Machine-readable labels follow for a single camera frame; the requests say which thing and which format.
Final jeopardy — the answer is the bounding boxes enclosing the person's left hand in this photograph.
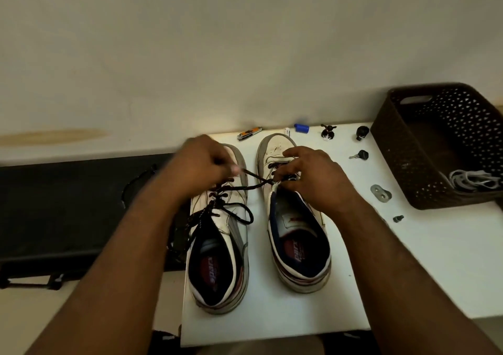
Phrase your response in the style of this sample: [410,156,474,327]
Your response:
[163,134,246,207]

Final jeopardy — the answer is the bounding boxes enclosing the person's right hand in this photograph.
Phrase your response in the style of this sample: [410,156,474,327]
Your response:
[272,146,357,215]

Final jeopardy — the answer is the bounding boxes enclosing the black shoelace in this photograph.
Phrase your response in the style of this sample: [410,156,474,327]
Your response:
[225,168,294,193]
[184,178,254,254]

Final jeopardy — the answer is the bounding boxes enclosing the person's right forearm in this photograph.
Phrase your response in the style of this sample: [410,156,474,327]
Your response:
[330,196,503,355]

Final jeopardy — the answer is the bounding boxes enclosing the person's left forearm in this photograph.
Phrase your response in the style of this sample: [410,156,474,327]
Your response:
[25,188,190,355]

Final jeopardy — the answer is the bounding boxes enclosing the silver orange nail clipper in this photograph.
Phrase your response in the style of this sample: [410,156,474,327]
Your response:
[237,126,263,141]

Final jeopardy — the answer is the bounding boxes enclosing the white sneaker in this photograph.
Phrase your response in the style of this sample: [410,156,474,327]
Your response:
[186,143,250,315]
[256,133,332,294]

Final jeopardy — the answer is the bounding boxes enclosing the brown perforated plastic basket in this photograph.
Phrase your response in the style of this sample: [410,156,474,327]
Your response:
[370,82,503,210]

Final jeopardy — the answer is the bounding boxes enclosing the black bench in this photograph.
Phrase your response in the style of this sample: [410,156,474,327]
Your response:
[0,153,190,290]

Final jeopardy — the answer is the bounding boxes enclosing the black cord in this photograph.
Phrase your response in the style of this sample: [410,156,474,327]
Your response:
[121,165,158,210]

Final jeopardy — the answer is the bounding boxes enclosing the grey metal bracket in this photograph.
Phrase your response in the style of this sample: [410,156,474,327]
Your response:
[370,184,393,202]

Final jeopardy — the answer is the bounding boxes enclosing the bundle of white cord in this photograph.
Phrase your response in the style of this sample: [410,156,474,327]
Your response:
[448,169,503,191]

